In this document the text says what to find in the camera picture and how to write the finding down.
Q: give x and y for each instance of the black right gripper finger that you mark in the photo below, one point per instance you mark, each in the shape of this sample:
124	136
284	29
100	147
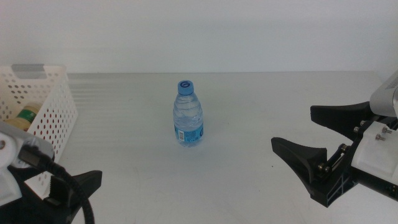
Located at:
304	158
342	116

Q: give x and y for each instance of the clear water bottle blue cap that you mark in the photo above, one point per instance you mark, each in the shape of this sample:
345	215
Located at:
188	118

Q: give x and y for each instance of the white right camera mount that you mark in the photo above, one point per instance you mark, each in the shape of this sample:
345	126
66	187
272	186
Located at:
373	152

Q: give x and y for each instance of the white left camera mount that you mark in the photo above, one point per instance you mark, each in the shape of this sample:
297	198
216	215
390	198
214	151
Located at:
7	186

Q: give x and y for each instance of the yellow juice bottle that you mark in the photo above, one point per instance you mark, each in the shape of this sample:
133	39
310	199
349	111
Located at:
28	115

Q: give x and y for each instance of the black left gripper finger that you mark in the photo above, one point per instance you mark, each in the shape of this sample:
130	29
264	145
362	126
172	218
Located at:
90	182

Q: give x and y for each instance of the white perforated plastic basket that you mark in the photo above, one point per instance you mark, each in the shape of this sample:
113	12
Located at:
56	70

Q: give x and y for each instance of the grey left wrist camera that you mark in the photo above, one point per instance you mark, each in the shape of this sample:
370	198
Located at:
18	134

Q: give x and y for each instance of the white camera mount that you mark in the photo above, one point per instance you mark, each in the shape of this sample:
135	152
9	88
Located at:
373	152
7	186

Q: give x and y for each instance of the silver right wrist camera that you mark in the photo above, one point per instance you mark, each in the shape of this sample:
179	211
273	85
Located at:
385	99

